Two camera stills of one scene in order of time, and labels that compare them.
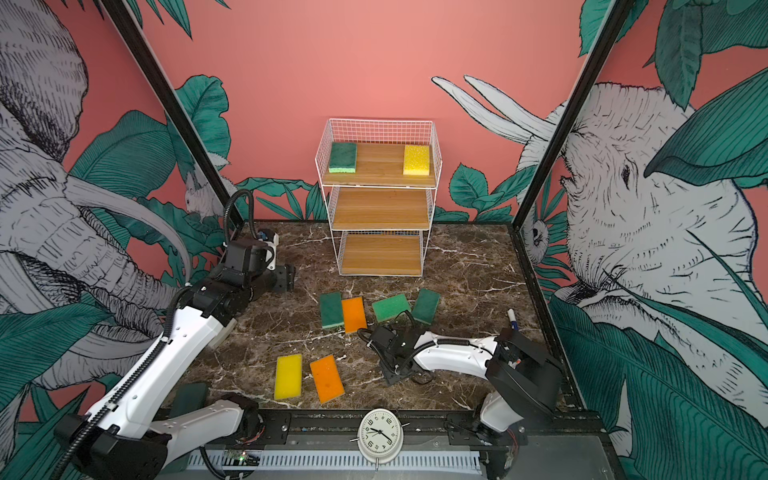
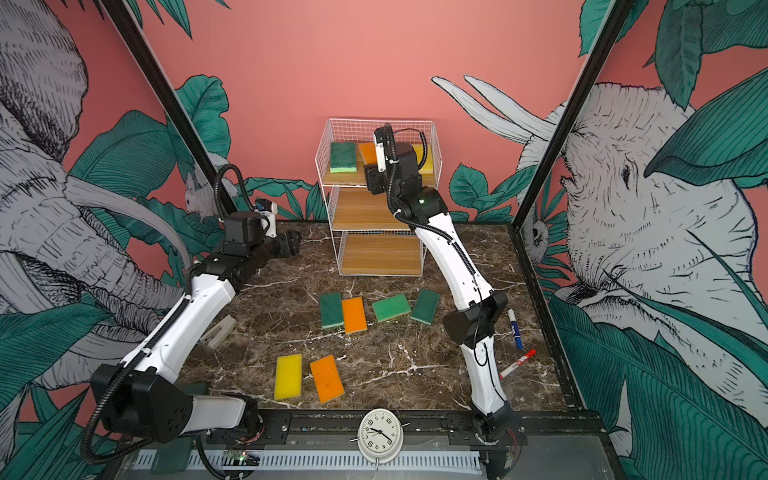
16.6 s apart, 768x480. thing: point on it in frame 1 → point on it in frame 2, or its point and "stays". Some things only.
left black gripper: x=285 y=277 → x=287 y=243
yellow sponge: x=416 y=160 stays
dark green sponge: x=343 y=157 stays
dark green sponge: x=426 y=305 stays
